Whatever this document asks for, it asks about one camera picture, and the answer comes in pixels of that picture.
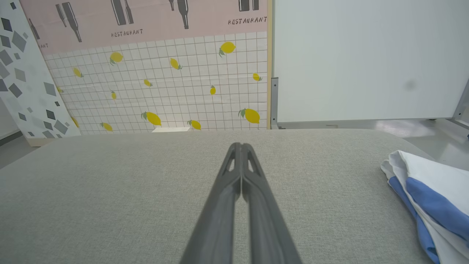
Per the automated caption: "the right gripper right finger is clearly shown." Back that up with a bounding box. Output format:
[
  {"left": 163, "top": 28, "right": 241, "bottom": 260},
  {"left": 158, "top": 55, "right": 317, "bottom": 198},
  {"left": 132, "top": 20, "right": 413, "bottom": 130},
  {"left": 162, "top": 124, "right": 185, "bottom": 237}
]
[{"left": 241, "top": 143, "right": 303, "bottom": 264}]

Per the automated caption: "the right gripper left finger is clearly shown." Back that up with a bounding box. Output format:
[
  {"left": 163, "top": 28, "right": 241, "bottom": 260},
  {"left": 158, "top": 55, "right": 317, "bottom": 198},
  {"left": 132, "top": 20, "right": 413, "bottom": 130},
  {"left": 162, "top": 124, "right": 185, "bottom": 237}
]
[{"left": 179, "top": 143, "right": 243, "bottom": 264}]

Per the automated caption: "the blue and white shirt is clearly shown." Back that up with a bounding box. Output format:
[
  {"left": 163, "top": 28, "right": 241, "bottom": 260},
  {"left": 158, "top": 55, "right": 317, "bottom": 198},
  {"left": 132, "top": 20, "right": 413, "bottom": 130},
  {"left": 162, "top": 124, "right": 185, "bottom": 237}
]
[{"left": 380, "top": 150, "right": 469, "bottom": 264}]

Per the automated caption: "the grey fabric sofa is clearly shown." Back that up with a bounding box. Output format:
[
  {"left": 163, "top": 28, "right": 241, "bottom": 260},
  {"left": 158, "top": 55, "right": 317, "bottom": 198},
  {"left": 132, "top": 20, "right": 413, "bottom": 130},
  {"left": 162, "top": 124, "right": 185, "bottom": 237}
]
[{"left": 0, "top": 128, "right": 469, "bottom": 264}]

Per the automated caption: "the grey terrazzo pattern panel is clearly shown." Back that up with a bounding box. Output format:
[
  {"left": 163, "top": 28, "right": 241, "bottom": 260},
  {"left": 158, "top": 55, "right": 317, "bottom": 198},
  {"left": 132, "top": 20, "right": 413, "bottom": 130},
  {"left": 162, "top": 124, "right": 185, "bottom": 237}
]
[{"left": 0, "top": 0, "right": 81, "bottom": 147}]

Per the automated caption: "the lemon grid wall panel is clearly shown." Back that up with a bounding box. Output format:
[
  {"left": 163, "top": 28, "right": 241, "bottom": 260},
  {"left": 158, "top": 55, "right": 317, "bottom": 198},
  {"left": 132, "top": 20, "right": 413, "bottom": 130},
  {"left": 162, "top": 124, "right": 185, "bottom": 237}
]
[{"left": 18, "top": 0, "right": 274, "bottom": 135}]

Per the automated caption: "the white board with metal frame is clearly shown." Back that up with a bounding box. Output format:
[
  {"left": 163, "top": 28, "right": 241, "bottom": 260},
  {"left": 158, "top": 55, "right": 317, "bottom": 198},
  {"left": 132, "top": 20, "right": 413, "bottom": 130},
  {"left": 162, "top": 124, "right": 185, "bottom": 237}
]
[{"left": 270, "top": 0, "right": 469, "bottom": 130}]

